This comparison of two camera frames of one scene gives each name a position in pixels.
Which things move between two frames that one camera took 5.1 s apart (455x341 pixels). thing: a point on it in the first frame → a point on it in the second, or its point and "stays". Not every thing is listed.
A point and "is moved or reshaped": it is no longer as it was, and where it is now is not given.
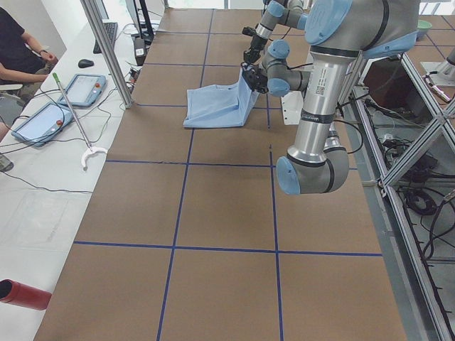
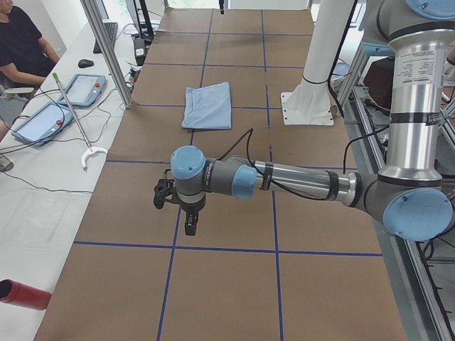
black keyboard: x=111 y=28 stays
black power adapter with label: x=140 y=50 stays
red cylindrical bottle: x=13 y=292 stays
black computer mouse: x=85 y=63 stays
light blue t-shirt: x=216 y=106 is moved or reshaped
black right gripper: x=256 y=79 → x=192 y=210
